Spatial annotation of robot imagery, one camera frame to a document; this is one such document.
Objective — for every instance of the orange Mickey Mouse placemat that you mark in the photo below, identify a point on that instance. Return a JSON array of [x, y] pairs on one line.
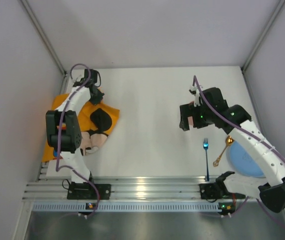
[[96, 124]]

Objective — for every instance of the blue metal fork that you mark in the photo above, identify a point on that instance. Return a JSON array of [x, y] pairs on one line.
[[205, 147]]

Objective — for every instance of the pink plastic cup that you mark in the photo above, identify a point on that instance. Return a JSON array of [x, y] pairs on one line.
[[190, 121]]

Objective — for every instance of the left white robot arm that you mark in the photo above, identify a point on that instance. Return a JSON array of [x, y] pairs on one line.
[[63, 130]]

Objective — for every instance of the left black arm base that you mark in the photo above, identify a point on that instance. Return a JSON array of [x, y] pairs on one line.
[[84, 191]]

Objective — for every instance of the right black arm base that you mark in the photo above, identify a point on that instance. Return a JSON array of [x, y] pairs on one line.
[[211, 192]]

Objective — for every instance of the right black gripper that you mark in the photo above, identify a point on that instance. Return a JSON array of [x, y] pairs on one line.
[[185, 117]]

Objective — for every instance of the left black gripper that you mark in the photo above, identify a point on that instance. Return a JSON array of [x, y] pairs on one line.
[[96, 96]]

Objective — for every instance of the gold ornate spoon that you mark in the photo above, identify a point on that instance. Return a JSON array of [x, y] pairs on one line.
[[228, 142]]

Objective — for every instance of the perforated cable duct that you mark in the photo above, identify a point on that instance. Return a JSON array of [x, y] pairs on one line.
[[130, 207]]

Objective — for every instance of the aluminium mounting rail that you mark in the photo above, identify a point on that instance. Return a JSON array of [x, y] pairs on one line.
[[50, 187]]

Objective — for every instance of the light blue plate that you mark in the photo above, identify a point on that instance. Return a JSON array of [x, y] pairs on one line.
[[242, 162]]

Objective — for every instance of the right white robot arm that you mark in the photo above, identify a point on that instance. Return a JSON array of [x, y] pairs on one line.
[[210, 108]]

